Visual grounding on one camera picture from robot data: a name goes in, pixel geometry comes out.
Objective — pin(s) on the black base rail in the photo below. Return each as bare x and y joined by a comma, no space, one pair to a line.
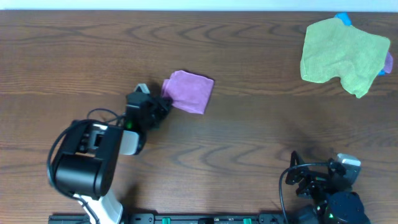
148,218

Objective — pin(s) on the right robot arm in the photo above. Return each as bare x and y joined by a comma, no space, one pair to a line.
342,207

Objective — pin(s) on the purple microfiber cloth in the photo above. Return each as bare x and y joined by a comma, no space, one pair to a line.
188,91

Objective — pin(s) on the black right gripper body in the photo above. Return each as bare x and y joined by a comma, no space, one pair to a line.
313,188

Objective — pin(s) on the blue cloth under pile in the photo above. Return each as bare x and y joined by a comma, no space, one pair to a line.
344,17

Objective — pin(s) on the green microfiber cloth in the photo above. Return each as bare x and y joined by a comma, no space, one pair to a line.
332,49

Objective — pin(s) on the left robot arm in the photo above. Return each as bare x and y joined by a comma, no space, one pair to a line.
82,161

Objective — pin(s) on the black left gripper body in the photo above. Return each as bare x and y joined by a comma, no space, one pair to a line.
154,109

